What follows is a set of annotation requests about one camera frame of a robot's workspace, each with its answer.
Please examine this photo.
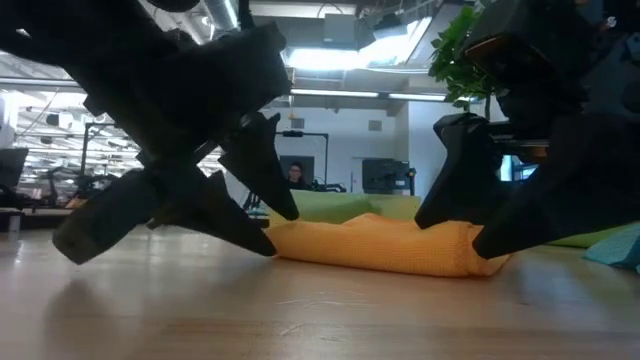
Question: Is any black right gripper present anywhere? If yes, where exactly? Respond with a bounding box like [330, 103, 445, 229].
[414, 84, 640, 260]

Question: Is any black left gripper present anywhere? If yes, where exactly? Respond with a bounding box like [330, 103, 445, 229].
[74, 22, 300, 258]

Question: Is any yellow translucent plastic bin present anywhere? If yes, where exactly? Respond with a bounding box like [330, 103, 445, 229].
[267, 189, 422, 226]

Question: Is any teal microfiber towel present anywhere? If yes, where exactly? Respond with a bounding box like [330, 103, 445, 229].
[582, 224, 640, 274]

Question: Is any orange microfiber towel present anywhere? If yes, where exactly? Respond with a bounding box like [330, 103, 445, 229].
[264, 212, 514, 279]

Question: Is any person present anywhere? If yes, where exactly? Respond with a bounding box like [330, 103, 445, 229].
[285, 160, 309, 191]

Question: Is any black office printer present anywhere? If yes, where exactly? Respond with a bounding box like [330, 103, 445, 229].
[361, 157, 417, 196]

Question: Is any green plant in black pot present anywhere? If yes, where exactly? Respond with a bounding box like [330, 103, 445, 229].
[428, 0, 506, 121]

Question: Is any dark desk monitor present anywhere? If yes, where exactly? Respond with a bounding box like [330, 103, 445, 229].
[0, 147, 30, 189]

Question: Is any black metal stand frame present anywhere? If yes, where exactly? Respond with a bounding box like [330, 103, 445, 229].
[274, 130, 330, 187]
[79, 121, 119, 177]

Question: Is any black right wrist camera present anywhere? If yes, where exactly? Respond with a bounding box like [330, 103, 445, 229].
[462, 0, 596, 101]

